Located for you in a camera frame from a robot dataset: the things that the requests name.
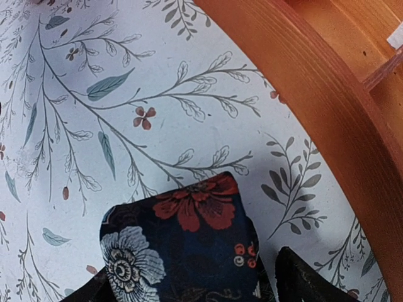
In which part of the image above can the dark floral tie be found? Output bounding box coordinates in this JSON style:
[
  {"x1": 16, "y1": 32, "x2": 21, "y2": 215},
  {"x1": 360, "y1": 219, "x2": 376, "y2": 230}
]
[{"x1": 99, "y1": 172, "x2": 275, "y2": 301}]

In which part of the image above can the orange wooden compartment tray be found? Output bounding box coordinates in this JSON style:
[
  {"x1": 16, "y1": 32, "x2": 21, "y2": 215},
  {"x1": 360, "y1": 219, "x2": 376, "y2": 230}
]
[{"x1": 198, "y1": 1, "x2": 402, "y2": 301}]

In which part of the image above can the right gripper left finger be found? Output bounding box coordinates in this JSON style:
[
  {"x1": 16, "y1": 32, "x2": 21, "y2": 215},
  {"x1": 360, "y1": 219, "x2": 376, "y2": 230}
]
[{"x1": 62, "y1": 272, "x2": 109, "y2": 302}]

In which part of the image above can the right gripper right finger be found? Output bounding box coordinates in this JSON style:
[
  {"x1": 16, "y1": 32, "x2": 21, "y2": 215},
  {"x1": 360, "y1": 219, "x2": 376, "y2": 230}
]
[{"x1": 275, "y1": 247, "x2": 357, "y2": 302}]

